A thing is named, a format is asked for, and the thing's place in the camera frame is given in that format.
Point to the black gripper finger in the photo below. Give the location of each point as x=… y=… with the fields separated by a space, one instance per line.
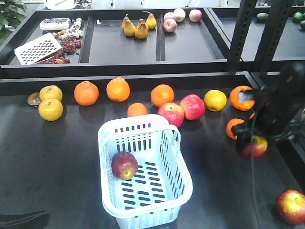
x=243 y=143
x=36 y=220

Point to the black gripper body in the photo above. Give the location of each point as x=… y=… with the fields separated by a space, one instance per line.
x=274 y=127

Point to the dark red apple back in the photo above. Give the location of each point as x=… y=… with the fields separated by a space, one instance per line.
x=259 y=146

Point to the dark red apple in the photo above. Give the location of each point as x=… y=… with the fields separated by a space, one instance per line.
x=291 y=206
x=259 y=146
x=124 y=165

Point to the dark red apple front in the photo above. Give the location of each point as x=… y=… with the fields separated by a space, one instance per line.
x=291 y=206

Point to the light blue plastic basket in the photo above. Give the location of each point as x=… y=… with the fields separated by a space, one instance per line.
x=154 y=195

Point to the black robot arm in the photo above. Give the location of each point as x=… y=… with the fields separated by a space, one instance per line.
x=287 y=98

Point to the orange behind pink apples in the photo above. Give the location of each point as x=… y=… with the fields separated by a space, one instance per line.
x=162 y=94

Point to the large orange right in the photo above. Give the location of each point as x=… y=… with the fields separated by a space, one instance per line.
x=242 y=106

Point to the black wooden produce stand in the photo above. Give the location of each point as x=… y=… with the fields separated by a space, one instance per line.
x=54 y=165

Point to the pink red apple right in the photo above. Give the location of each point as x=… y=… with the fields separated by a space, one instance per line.
x=193 y=107

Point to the pink red apple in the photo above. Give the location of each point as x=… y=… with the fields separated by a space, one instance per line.
x=172 y=112
x=193 y=107

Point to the pink red apple left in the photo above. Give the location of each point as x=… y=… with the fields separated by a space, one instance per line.
x=172 y=112

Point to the green avocado rear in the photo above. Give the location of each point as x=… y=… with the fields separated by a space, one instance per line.
x=262 y=17

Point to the yellow citrus front left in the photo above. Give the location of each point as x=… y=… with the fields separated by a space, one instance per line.
x=50 y=109

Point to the yellow citrus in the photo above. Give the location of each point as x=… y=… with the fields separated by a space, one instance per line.
x=51 y=91
x=50 y=109

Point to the small orange middle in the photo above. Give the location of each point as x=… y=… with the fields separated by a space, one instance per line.
x=137 y=109

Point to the brown mushroom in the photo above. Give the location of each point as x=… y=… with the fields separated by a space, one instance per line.
x=34 y=99

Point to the pink apple rear right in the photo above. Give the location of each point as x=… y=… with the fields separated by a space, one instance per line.
x=195 y=15

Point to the yellow citrus back left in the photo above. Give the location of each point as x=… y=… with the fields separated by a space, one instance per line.
x=51 y=91

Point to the orange back middle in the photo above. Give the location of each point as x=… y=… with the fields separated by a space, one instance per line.
x=118 y=89

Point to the pink apple rear front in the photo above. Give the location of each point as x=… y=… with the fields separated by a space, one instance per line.
x=169 y=25

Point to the orange back left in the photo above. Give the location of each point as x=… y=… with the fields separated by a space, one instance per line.
x=86 y=93

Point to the pale apple rear middle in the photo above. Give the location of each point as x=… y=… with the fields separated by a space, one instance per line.
x=180 y=14

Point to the brown pear right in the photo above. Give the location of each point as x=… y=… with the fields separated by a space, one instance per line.
x=151 y=21

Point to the brown pear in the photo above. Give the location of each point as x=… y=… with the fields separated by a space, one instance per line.
x=142 y=28
x=128 y=26
x=151 y=21

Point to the brown pear middle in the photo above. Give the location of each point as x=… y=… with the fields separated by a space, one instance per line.
x=142 y=28

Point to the black rear produce stand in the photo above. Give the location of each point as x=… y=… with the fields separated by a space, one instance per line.
x=194 y=47

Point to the brown pear left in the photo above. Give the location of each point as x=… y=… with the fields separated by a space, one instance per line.
x=128 y=26

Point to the white perforated tray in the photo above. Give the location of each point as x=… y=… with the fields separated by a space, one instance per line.
x=37 y=49

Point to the green potted plant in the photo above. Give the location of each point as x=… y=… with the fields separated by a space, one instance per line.
x=12 y=13

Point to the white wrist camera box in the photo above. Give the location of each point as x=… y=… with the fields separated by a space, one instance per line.
x=246 y=95

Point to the black upright post right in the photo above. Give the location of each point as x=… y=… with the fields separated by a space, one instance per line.
x=271 y=35

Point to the black upright post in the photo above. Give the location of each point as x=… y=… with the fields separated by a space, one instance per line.
x=243 y=20
x=271 y=35

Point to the black upright post left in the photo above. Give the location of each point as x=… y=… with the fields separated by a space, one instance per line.
x=243 y=20

